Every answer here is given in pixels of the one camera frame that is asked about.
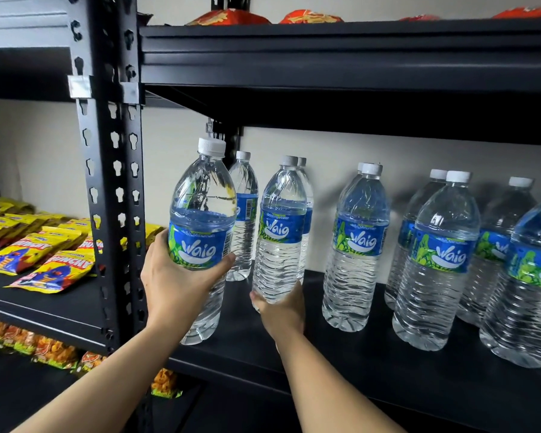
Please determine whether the person's left hand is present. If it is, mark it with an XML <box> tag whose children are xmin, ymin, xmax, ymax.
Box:
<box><xmin>141</xmin><ymin>229</ymin><xmax>236</xmax><ymax>341</ymax></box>

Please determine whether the person's right hand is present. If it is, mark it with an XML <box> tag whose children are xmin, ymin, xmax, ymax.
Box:
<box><xmin>250</xmin><ymin>281</ymin><xmax>306</xmax><ymax>346</ymax></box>

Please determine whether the blue-label clear water bottle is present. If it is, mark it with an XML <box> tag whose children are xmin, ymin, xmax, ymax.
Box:
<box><xmin>168</xmin><ymin>137</ymin><xmax>238</xmax><ymax>346</ymax></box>
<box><xmin>252</xmin><ymin>155</ymin><xmax>308</xmax><ymax>312</ymax></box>

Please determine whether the person's right forearm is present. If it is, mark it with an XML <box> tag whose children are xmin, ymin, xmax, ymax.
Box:
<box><xmin>274</xmin><ymin>330</ymin><xmax>407</xmax><ymax>433</ymax></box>

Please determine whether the person's left forearm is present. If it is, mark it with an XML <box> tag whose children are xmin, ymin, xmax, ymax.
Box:
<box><xmin>11</xmin><ymin>320</ymin><xmax>190</xmax><ymax>433</ymax></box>

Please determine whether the row of water bottles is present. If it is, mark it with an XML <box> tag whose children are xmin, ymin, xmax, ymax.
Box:
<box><xmin>225</xmin><ymin>151</ymin><xmax>541</xmax><ymax>369</ymax></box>

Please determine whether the pile of yellow snack packets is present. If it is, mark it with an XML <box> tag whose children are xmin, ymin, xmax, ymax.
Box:
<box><xmin>0</xmin><ymin>198</ymin><xmax>164</xmax><ymax>295</ymax></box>

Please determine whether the row of orange snack packets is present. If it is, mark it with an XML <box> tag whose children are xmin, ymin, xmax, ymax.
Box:
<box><xmin>0</xmin><ymin>316</ymin><xmax>184</xmax><ymax>399</ymax></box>

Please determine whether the black metal shelf rack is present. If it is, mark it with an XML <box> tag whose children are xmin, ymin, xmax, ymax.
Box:
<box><xmin>0</xmin><ymin>0</ymin><xmax>118</xmax><ymax>433</ymax></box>
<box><xmin>113</xmin><ymin>0</ymin><xmax>541</xmax><ymax>433</ymax></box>

